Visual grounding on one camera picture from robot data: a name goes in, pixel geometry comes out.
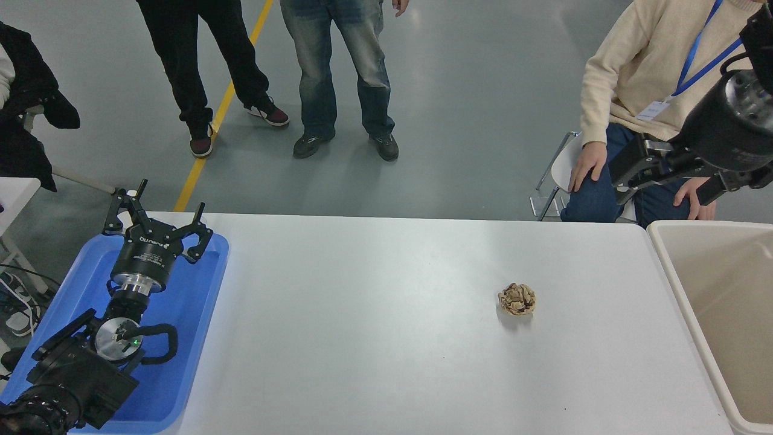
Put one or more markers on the person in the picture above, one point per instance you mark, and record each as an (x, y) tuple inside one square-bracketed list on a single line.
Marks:
[(320, 60), (27, 90), (181, 48), (640, 60)]

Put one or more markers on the large pale bin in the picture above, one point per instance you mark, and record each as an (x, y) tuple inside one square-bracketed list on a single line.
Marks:
[(724, 290)]

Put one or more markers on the person's right hand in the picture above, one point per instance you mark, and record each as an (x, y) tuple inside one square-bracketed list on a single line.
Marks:
[(589, 163)]

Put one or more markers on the person's left hand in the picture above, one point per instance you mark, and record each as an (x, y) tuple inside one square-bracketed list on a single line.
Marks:
[(685, 192), (400, 6)]

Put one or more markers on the blue plastic tray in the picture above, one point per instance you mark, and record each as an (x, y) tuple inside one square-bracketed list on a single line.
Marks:
[(193, 314)]

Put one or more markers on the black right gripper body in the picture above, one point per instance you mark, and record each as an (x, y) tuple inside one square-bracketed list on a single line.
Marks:
[(731, 142)]

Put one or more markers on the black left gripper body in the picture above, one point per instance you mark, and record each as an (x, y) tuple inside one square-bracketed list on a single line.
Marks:
[(148, 257)]

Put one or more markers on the white chair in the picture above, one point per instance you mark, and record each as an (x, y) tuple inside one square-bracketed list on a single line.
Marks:
[(564, 166)]

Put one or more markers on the tan paper ball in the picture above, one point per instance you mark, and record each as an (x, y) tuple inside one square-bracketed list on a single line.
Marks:
[(517, 299)]

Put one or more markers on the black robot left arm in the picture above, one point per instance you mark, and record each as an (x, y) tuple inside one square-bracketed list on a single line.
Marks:
[(72, 374)]

